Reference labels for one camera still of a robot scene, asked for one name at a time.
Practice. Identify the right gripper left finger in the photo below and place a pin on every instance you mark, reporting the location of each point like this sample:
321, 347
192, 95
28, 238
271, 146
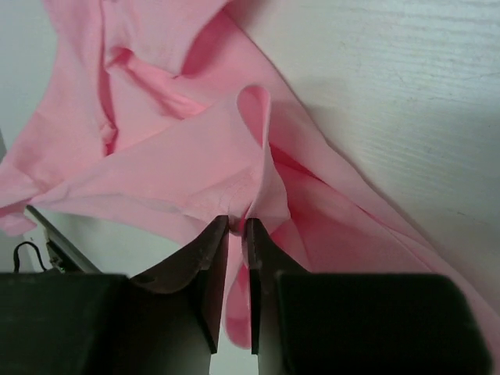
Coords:
165, 320

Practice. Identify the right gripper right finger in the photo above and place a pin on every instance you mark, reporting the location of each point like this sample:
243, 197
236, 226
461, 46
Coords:
356, 323

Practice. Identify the pink t shirt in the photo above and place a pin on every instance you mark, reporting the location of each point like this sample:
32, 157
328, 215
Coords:
164, 114

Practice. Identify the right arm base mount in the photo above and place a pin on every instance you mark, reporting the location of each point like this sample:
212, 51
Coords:
50, 249

